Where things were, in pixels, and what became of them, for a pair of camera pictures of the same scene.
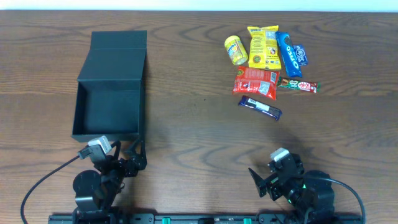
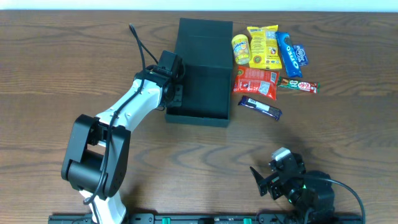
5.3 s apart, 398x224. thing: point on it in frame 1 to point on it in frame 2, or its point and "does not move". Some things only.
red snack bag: x=257 y=81 does not move
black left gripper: x=129 y=163 to x=178 y=94
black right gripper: x=270 y=184 does not move
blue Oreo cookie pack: x=288 y=52 does not move
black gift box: x=109 y=98 to x=206 y=47
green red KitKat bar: x=313 y=87 does not move
